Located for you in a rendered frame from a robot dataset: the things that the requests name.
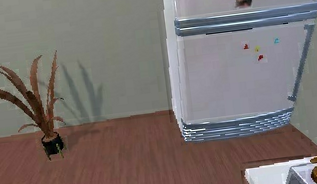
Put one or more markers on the white refrigerator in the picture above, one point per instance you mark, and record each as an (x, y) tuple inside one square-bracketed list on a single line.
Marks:
[(232, 81)]

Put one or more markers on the white kitchen counter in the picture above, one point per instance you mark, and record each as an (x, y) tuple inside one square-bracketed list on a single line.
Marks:
[(267, 177)]

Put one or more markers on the brown house plant black pot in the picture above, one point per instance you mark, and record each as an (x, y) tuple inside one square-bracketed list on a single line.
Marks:
[(42, 109)]

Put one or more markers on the cyan fridge magnet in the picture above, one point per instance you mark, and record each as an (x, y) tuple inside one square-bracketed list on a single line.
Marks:
[(276, 41)]

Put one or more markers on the yellow fridge magnet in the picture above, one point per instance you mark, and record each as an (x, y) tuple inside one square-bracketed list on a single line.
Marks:
[(257, 48)]

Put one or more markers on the red fridge magnet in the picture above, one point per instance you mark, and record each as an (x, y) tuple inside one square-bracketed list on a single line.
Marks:
[(246, 46), (260, 57)]

